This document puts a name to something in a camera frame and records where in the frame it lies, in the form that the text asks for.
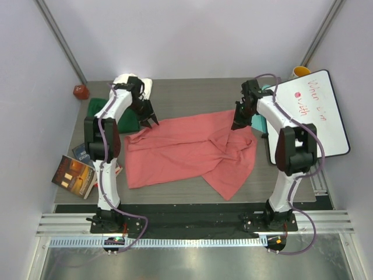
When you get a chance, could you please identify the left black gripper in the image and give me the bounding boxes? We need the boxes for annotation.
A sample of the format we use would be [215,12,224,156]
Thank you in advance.
[129,99,159,128]

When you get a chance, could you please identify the green t shirt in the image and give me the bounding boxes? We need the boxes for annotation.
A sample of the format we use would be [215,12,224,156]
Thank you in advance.
[87,98,140,134]

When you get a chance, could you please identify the pink t shirt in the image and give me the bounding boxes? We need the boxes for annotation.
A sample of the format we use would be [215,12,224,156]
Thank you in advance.
[124,110,258,201]

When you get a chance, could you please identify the white t shirt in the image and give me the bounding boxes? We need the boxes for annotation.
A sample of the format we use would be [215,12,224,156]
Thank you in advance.
[113,73,153,100]

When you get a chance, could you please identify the white dry-erase board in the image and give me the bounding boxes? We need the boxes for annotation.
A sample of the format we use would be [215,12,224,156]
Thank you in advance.
[276,69,350,157]

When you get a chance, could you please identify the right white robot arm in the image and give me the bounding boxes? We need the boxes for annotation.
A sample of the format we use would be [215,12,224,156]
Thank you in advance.
[231,79,317,231]

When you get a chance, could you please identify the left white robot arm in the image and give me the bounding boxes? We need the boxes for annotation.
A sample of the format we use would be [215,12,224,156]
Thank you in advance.
[84,76,159,233]

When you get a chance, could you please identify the red paperback book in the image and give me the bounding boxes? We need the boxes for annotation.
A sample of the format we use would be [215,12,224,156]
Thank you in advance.
[115,163,123,176]

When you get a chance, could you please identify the red brown cube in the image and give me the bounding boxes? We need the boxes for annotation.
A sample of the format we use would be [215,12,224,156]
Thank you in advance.
[73,85,90,100]

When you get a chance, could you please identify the blue paperback book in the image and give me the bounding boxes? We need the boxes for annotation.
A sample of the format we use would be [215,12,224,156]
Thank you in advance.
[72,143,90,165]

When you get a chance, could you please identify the yellow white paper cup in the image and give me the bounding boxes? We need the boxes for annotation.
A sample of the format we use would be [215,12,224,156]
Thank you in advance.
[288,66,311,81]

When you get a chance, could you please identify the dark brown paperback book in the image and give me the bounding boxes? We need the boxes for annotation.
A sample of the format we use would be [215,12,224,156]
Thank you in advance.
[51,155,97,200]

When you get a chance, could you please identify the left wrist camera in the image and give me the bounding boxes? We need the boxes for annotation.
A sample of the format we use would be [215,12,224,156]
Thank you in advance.
[127,76,145,93]

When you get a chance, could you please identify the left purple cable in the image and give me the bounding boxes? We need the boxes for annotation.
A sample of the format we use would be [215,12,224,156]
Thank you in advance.
[93,81,150,253]

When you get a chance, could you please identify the purple cable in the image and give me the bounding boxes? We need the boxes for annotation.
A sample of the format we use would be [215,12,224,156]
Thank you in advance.
[93,81,150,253]
[253,73,326,256]

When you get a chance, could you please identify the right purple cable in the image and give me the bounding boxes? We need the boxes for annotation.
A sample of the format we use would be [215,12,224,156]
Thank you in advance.
[253,73,326,256]

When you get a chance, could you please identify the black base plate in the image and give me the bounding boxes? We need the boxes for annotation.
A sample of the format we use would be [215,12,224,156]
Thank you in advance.
[86,212,298,238]

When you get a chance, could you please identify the perforated metal rail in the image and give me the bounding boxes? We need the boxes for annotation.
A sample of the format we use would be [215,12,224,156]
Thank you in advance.
[49,236,268,249]

